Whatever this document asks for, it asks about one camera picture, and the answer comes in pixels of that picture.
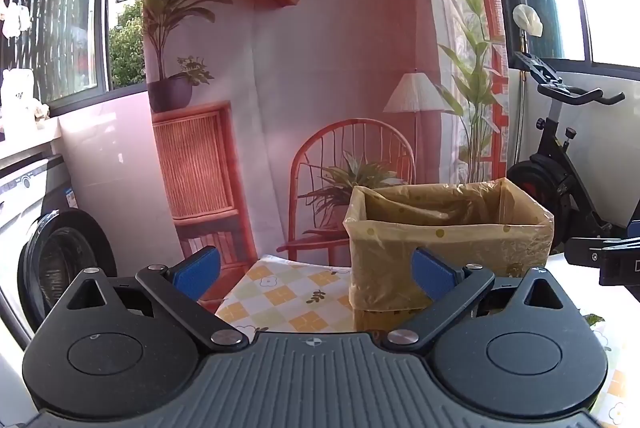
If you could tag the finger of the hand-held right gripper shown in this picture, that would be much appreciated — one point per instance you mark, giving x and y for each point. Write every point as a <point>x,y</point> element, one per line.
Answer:
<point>587,252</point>

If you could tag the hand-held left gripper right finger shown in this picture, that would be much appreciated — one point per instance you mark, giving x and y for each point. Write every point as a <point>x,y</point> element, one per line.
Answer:
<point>434,277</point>

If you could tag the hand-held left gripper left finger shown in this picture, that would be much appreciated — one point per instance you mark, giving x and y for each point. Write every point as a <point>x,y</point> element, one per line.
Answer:
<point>197,272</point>

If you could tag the yellow dotted plastic bag liner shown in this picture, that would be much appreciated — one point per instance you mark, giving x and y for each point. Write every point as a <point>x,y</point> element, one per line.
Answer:
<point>450,253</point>

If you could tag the brown cardboard box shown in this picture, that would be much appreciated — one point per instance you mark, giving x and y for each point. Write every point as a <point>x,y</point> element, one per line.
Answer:
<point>385,315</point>

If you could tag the checked floral tablecloth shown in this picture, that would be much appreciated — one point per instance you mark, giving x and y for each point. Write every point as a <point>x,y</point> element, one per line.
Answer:
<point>280,293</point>

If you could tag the black exercise bike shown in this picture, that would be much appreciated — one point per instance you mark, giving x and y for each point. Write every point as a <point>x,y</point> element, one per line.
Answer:
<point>550,168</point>

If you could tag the front-load washing machine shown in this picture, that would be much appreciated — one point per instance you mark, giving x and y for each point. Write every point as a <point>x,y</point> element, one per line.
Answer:
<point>65,248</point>

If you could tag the printed room backdrop cloth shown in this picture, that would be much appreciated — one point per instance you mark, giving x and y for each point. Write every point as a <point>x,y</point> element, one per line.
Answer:
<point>300,58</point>

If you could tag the white plush toy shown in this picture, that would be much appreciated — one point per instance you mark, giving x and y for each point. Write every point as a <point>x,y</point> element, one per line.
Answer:
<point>17,98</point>

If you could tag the white artificial flowers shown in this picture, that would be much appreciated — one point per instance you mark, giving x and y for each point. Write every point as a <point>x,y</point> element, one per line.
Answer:
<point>15,18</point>

